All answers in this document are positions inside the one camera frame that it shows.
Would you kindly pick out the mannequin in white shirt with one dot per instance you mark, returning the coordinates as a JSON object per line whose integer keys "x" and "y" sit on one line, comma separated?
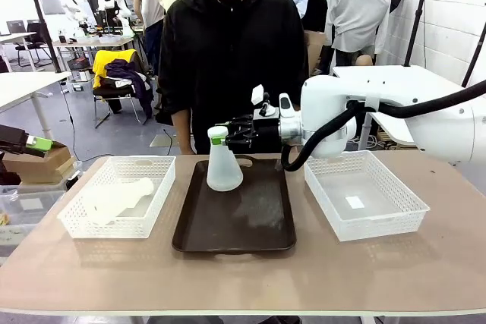
{"x": 357, "y": 9}

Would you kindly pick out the clear plastic storage bin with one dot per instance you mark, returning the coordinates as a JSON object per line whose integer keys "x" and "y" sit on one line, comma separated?
{"x": 26, "y": 217}

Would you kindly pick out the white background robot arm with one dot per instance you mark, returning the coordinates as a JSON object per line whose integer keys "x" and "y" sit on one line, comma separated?
{"x": 114, "y": 1}

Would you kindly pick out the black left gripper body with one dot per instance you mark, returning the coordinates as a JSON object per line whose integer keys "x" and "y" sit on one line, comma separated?
{"x": 13, "y": 138}

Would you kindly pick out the dark brown plastic tray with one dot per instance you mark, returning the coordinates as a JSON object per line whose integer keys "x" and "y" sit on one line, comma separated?
{"x": 233, "y": 225}

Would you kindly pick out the white perforated basket with sticker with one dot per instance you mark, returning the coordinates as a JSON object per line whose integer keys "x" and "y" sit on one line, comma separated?
{"x": 379, "y": 187}

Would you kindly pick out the brown cardboard box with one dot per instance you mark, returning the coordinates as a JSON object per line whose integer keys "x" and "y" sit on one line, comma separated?
{"x": 41, "y": 166}

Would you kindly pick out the dark purple garment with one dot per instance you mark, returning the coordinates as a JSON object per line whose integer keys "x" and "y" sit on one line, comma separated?
{"x": 133, "y": 73}

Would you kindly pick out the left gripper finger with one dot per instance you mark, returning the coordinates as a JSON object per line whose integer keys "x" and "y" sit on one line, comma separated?
{"x": 40, "y": 143}
{"x": 32, "y": 153}

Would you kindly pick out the black light stand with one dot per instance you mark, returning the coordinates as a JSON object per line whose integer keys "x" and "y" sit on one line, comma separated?
{"x": 45, "y": 32}

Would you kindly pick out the mannequin in white tank top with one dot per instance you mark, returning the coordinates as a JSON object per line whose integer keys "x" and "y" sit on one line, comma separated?
{"x": 152, "y": 9}

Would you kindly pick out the black tripod stand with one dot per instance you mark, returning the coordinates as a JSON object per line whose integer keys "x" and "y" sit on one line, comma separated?
{"x": 415, "y": 20}

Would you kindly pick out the yellow garment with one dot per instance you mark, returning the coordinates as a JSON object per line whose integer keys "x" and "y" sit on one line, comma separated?
{"x": 104, "y": 60}

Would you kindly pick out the white perforated plastic basket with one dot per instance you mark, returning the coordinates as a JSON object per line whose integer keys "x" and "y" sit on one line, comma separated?
{"x": 125, "y": 221}

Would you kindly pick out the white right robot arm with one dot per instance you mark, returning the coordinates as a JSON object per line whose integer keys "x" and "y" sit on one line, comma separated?
{"x": 326, "y": 92}

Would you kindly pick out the white rectangular sticker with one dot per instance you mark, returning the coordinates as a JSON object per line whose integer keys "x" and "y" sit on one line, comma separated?
{"x": 355, "y": 202}

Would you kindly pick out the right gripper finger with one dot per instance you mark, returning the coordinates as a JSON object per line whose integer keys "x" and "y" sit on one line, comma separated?
{"x": 241, "y": 123}
{"x": 239, "y": 141}

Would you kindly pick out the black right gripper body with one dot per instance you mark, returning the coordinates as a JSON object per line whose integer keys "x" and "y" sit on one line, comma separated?
{"x": 267, "y": 130}

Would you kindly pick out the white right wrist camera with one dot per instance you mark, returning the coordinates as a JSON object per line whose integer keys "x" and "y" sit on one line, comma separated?
{"x": 259, "y": 94}

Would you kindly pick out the black office chair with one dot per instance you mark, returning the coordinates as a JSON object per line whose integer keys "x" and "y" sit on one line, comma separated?
{"x": 26, "y": 39}

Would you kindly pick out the metal chair with clothes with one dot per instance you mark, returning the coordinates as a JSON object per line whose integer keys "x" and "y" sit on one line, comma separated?
{"x": 114, "y": 92}

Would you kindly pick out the black slanted tripod leg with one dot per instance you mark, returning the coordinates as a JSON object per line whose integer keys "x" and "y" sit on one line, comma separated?
{"x": 474, "y": 54}

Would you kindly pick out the person's right forearm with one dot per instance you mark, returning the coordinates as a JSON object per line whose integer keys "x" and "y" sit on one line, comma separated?
{"x": 183, "y": 130}

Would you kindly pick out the person in black hoodie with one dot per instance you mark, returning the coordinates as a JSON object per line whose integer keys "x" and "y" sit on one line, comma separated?
{"x": 235, "y": 54}

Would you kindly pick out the white background work desk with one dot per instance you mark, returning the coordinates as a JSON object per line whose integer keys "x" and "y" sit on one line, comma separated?
{"x": 95, "y": 41}

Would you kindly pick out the translucent conical flask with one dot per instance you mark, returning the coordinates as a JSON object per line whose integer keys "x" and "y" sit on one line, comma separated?
{"x": 114, "y": 199}
{"x": 224, "y": 172}

